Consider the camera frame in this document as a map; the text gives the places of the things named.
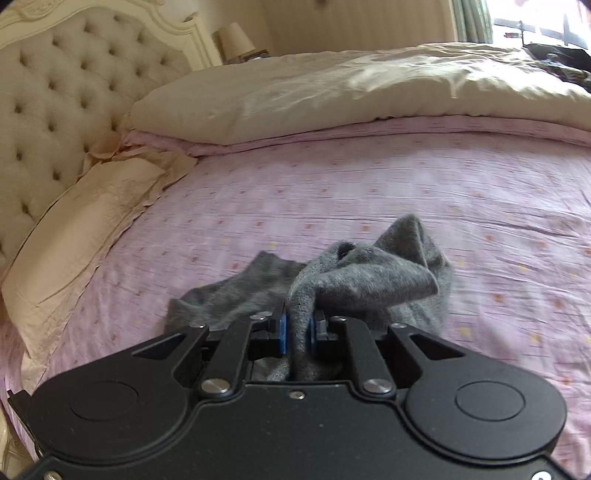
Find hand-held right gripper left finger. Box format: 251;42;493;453
131;312;290;396

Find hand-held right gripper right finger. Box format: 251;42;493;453
308;312;465;396

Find grey argyle sweater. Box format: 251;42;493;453
168;213;455;383

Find dark clothes pile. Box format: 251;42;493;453
525;41;591;90

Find pink patterned bedsheet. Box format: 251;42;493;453
0;129;591;480

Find beige ruffled pillow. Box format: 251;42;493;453
0;145;199;358

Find pink quilt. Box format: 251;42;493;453
121;114;591;157

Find beige duvet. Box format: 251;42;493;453
127;41;591;145

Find cream table lamp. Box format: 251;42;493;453
216;22;257;64

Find cream tufted headboard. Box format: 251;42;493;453
0;0;223;278

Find green patterned curtain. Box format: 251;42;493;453
450;0;496;45

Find bright window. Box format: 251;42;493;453
489;0;591;48

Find cream panelled bed frame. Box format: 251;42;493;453
0;397;28;480

